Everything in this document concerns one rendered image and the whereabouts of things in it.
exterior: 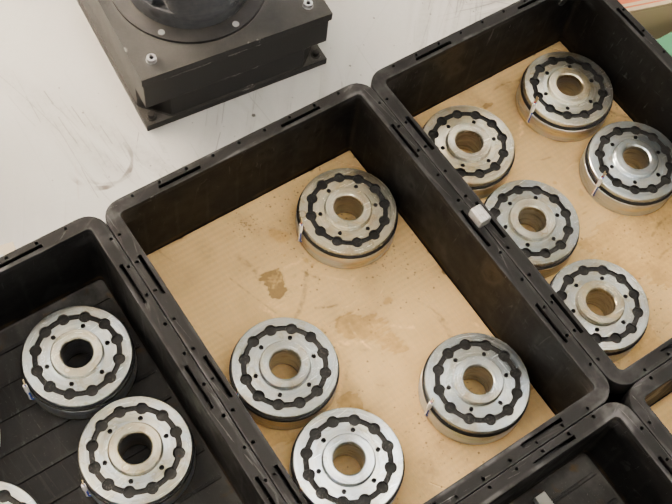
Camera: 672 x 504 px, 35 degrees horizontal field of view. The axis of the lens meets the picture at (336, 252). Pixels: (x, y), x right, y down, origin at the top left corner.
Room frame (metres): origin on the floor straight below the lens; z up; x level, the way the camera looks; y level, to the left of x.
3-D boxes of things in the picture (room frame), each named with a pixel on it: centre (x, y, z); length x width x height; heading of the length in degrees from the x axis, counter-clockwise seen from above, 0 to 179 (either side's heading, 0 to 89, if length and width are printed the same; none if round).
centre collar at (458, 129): (0.66, -0.12, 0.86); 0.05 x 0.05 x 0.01
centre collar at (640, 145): (0.68, -0.30, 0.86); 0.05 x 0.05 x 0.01
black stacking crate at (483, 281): (0.42, -0.02, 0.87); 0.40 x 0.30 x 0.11; 43
